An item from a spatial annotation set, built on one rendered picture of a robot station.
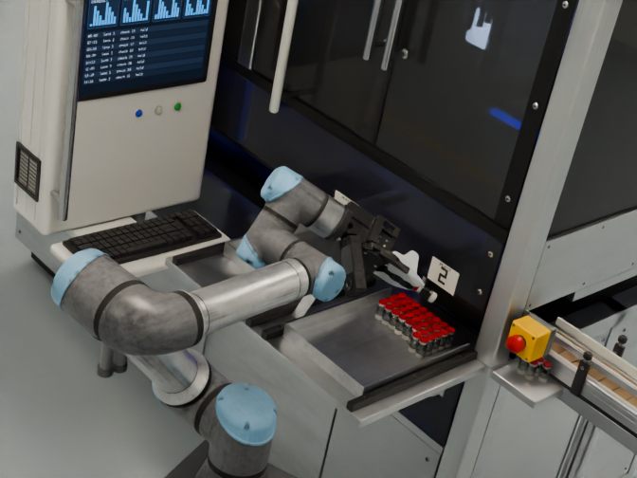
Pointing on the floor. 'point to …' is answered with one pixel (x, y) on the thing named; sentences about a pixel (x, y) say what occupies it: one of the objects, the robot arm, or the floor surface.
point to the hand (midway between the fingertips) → (413, 286)
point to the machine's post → (531, 225)
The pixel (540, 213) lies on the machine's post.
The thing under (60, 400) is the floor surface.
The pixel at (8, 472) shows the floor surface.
